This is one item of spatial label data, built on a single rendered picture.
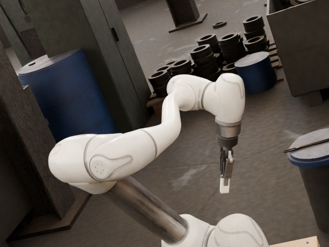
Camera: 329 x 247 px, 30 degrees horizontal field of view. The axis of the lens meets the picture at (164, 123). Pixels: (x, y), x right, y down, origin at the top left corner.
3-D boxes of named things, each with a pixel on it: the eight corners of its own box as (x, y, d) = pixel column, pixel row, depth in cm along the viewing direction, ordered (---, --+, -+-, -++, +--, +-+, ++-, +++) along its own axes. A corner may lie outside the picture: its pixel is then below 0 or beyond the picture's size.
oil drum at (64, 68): (133, 130, 537) (93, 36, 508) (112, 162, 484) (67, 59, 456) (75, 145, 557) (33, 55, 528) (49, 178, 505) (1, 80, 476)
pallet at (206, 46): (281, 52, 586) (267, 9, 572) (283, 80, 513) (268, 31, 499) (165, 88, 618) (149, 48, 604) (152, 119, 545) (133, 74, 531)
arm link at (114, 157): (150, 123, 168) (115, 126, 177) (106, 144, 155) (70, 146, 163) (162, 168, 170) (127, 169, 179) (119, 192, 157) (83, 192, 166)
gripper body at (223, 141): (241, 137, 210) (239, 161, 214) (234, 127, 218) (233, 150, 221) (220, 139, 209) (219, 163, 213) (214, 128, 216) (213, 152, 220)
